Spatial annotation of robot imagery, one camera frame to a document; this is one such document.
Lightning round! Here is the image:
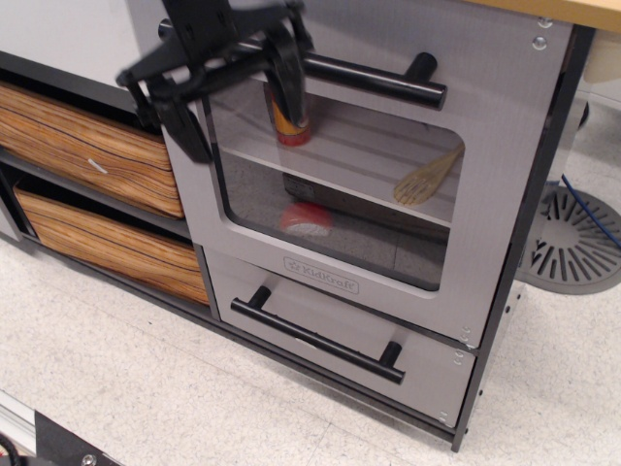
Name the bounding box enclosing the grey toy oven door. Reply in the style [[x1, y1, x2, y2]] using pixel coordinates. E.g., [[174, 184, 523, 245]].
[[169, 1, 573, 348]]

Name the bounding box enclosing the black drawer handle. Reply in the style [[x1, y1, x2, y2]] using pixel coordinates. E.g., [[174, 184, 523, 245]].
[[230, 285, 406, 384]]

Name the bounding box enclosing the red yellow toy bottle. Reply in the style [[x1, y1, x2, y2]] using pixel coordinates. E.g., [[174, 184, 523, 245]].
[[264, 83, 311, 147]]

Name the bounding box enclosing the grey oven shelf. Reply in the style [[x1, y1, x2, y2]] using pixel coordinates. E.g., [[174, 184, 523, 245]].
[[212, 92, 461, 227]]

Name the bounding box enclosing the grey slotted chair base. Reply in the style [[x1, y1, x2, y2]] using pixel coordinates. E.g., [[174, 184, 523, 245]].
[[516, 186, 620, 295]]

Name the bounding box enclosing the wood-grain storage bin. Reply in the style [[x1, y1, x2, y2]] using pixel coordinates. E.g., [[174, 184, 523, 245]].
[[14, 181, 209, 305], [1, 82, 184, 219]]

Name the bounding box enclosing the red white toy food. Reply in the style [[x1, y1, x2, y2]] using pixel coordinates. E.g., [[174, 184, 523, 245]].
[[279, 202, 333, 237]]

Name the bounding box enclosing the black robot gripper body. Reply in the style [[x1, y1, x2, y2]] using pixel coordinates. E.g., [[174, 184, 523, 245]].
[[116, 1, 312, 127]]

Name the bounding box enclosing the lower wood-grain storage bin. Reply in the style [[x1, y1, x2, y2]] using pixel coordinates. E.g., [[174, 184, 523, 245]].
[[14, 181, 209, 305]]

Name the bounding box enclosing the black toy kitchen frame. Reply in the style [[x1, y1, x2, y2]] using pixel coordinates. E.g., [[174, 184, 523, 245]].
[[1, 25, 594, 447]]

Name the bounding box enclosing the upper wood-grain storage bin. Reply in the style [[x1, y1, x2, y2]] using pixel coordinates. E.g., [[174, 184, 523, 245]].
[[1, 82, 184, 219]]

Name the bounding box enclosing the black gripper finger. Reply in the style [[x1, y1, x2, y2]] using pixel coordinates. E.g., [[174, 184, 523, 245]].
[[264, 24, 307, 127], [154, 100, 212, 163]]

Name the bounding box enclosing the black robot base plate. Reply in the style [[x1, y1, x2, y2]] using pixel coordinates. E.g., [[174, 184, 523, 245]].
[[34, 411, 120, 466]]

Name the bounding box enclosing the black oven door handle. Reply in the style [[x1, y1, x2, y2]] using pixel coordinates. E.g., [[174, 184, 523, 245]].
[[149, 12, 446, 110]]

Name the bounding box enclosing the blue cable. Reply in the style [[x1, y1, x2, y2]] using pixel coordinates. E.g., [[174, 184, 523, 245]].
[[545, 174, 621, 249]]

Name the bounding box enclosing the light wooden countertop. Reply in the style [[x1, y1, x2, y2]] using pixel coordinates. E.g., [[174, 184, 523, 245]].
[[493, 0, 620, 33]]

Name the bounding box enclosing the wooden slotted spatula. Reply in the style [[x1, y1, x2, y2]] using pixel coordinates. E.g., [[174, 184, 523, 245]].
[[393, 143, 465, 206]]

